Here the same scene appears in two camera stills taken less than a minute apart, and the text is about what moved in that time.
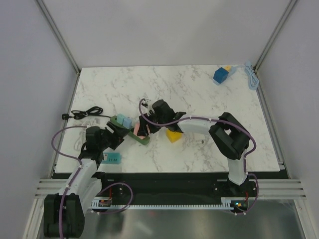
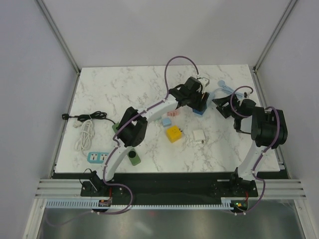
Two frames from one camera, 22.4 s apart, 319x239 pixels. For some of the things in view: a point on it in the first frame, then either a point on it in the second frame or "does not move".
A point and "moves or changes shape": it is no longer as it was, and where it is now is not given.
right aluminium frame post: x=277 y=29 does not move
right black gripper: x=143 y=130 → x=222 y=101
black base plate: x=174 y=187 does not move
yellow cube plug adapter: x=174 y=136 does not move
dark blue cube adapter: x=220 y=74 → x=201 y=112
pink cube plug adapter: x=135 y=131 moves or changes shape
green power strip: x=145 y=141 moves or changes shape
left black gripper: x=117 y=136 → x=199 y=105
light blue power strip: x=233 y=68 → x=210 y=103
